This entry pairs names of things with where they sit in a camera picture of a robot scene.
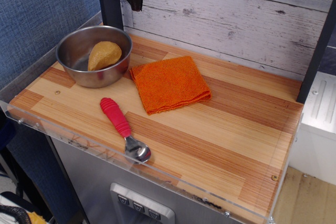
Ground white ribbed side appliance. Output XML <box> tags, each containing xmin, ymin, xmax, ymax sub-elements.
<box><xmin>289</xmin><ymin>72</ymin><xmax>335</xmax><ymax>185</ymax></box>

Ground black vertical frame post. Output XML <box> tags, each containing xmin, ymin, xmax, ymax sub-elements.
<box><xmin>296</xmin><ymin>0</ymin><xmax>335</xmax><ymax>104</ymax></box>
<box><xmin>99</xmin><ymin>0</ymin><xmax>123</xmax><ymax>30</ymax></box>

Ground stainless steel pot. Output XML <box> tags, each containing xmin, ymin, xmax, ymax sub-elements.
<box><xmin>56</xmin><ymin>26</ymin><xmax>132</xmax><ymax>88</ymax></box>

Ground clear acrylic table guard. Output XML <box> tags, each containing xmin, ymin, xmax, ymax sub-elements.
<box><xmin>0</xmin><ymin>11</ymin><xmax>305</xmax><ymax>224</ymax></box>

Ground red handled metal spoon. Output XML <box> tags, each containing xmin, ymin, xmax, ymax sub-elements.
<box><xmin>100</xmin><ymin>98</ymin><xmax>151</xmax><ymax>164</ymax></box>

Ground stainless steel toy cabinet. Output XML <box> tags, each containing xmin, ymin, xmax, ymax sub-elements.
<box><xmin>52</xmin><ymin>138</ymin><xmax>237</xmax><ymax>223</ymax></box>

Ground black vertical frame post left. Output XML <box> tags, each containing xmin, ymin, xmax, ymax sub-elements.
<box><xmin>99</xmin><ymin>0</ymin><xmax>123</xmax><ymax>30</ymax></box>

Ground silver button control panel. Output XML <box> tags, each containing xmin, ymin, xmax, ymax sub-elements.
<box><xmin>110</xmin><ymin>183</ymin><xmax>175</xmax><ymax>223</ymax></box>

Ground black yellow object on floor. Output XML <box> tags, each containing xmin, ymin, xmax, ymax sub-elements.
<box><xmin>1</xmin><ymin>191</ymin><xmax>48</xmax><ymax>223</ymax></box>

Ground orange cloth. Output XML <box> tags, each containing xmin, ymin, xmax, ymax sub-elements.
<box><xmin>130</xmin><ymin>56</ymin><xmax>212</xmax><ymax>115</ymax></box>

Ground tan plastic pear toy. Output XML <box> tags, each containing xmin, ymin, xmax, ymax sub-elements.
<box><xmin>88</xmin><ymin>41</ymin><xmax>122</xmax><ymax>71</ymax></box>

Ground black vertical frame post right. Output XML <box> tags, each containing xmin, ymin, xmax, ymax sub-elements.
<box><xmin>296</xmin><ymin>0</ymin><xmax>335</xmax><ymax>104</ymax></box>

